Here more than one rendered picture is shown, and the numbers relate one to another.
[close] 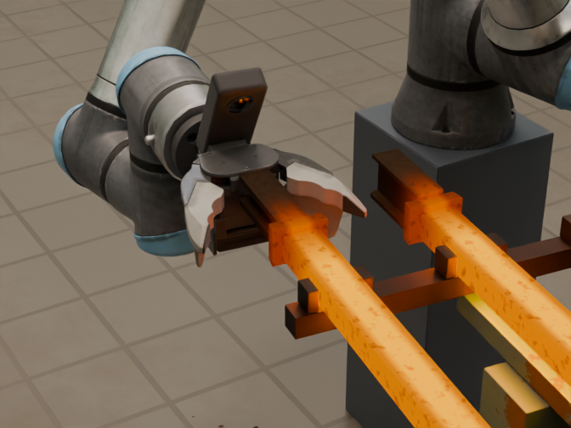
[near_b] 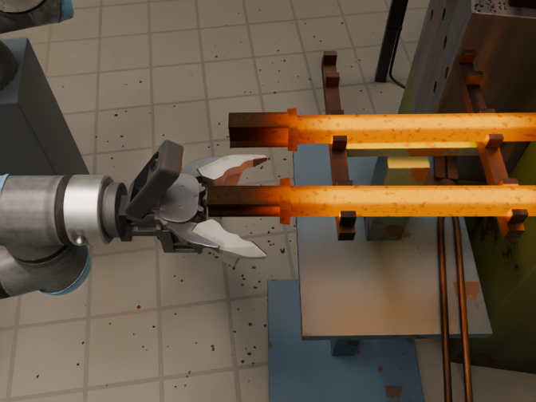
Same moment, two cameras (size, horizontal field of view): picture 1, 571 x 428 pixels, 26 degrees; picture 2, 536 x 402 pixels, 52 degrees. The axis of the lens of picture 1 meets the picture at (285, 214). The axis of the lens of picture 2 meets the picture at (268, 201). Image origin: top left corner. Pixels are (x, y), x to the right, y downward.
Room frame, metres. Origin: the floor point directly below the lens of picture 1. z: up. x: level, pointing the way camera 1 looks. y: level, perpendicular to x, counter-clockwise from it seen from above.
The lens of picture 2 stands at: (0.73, 0.35, 1.49)
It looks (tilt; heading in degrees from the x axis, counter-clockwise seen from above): 57 degrees down; 293
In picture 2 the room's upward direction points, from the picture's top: straight up
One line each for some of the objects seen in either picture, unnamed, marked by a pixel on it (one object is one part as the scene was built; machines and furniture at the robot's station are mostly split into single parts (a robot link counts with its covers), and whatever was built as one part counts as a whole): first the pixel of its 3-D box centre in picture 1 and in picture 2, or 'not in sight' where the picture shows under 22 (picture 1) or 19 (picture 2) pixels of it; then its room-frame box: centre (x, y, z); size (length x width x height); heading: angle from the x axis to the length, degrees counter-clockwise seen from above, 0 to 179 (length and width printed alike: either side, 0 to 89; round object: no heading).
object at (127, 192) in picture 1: (168, 192); (45, 254); (1.18, 0.13, 0.78); 0.12 x 0.09 x 0.12; 40
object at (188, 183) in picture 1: (208, 189); (195, 227); (0.95, 0.07, 0.91); 0.09 x 0.05 x 0.02; 167
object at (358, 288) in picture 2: not in sight; (380, 228); (0.74, -0.19, 0.64); 0.40 x 0.30 x 0.02; 114
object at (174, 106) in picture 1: (195, 137); (95, 211); (1.08, 0.09, 0.90); 0.10 x 0.05 x 0.09; 113
